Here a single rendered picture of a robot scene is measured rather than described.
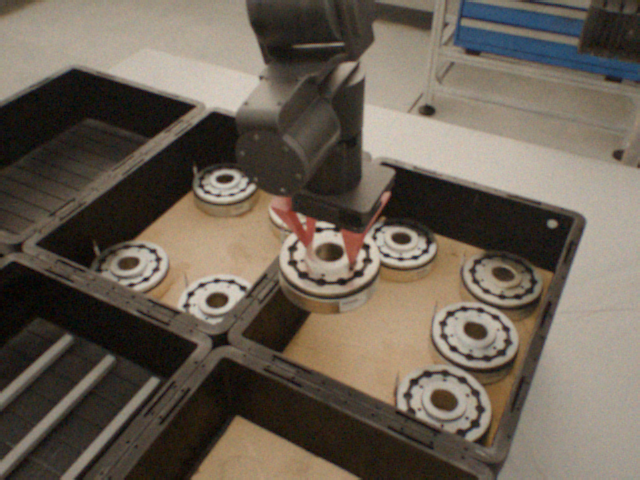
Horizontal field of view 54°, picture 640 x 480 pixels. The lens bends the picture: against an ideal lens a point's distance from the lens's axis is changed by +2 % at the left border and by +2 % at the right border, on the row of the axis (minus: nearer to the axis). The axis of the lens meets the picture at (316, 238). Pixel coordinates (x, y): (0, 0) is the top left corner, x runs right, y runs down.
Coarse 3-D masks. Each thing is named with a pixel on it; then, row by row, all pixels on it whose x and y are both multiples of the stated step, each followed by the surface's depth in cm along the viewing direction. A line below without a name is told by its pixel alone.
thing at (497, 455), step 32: (384, 160) 90; (480, 192) 85; (576, 224) 79; (544, 320) 69; (256, 352) 64; (320, 384) 61; (384, 416) 58; (416, 416) 58; (512, 416) 58; (480, 448) 56
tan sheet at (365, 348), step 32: (448, 256) 89; (384, 288) 85; (416, 288) 85; (448, 288) 85; (544, 288) 85; (320, 320) 80; (352, 320) 80; (384, 320) 80; (416, 320) 80; (288, 352) 76; (320, 352) 76; (352, 352) 76; (384, 352) 76; (416, 352) 76; (352, 384) 73; (384, 384) 73; (512, 384) 73
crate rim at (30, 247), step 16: (208, 112) 100; (224, 112) 100; (192, 128) 97; (160, 144) 93; (144, 160) 90; (368, 160) 90; (128, 176) 87; (96, 192) 84; (80, 208) 82; (48, 224) 79; (64, 224) 80; (304, 224) 79; (32, 240) 77; (32, 256) 75; (48, 256) 75; (80, 272) 73; (96, 272) 73; (272, 272) 73; (112, 288) 71; (128, 288) 71; (256, 288) 71; (144, 304) 69; (160, 304) 69; (240, 304) 69; (176, 320) 67; (192, 320) 67; (224, 320) 67; (208, 336) 66; (224, 336) 66
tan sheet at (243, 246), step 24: (192, 192) 101; (264, 192) 101; (168, 216) 96; (192, 216) 96; (240, 216) 96; (264, 216) 96; (144, 240) 92; (168, 240) 92; (192, 240) 92; (216, 240) 92; (240, 240) 92; (264, 240) 92; (192, 264) 88; (216, 264) 88; (240, 264) 88; (264, 264) 88
